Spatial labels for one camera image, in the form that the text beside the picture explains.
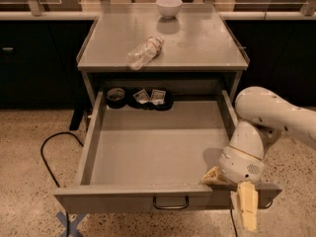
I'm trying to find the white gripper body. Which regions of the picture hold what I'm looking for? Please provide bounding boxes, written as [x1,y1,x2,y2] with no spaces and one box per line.
[219,146,264,184]

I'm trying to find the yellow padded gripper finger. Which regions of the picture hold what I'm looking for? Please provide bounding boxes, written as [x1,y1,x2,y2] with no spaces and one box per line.
[200,166,229,186]
[237,182,259,232]

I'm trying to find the grey top drawer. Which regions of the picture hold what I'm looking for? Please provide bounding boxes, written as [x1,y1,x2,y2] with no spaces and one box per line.
[53,88,284,215]

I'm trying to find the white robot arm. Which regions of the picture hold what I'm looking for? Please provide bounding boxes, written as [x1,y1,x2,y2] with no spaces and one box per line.
[200,87,316,232]

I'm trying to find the grey metal drawer cabinet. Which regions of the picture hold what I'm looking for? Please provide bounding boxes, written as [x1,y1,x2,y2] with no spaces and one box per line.
[77,4,249,101]

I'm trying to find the dark counter with white top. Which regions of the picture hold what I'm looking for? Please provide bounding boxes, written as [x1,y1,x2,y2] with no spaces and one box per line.
[0,14,316,109]

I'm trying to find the black round container with labels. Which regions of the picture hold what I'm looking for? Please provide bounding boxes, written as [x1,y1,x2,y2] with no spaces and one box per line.
[126,88,174,112]

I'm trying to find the black tape roll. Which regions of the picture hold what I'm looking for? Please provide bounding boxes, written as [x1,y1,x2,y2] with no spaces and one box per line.
[106,88,126,109]

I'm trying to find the clear plastic water bottle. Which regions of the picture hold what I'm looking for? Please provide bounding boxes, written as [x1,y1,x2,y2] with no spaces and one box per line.
[126,37,164,70]

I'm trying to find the blue tape cross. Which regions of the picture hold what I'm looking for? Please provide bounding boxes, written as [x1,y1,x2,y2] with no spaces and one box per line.
[55,211,86,237]

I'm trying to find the white ceramic bowl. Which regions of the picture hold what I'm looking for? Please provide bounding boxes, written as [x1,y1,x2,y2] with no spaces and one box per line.
[156,0,183,19]

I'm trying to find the black cable left floor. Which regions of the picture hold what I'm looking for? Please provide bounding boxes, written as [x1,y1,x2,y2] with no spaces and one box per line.
[39,131,85,237]

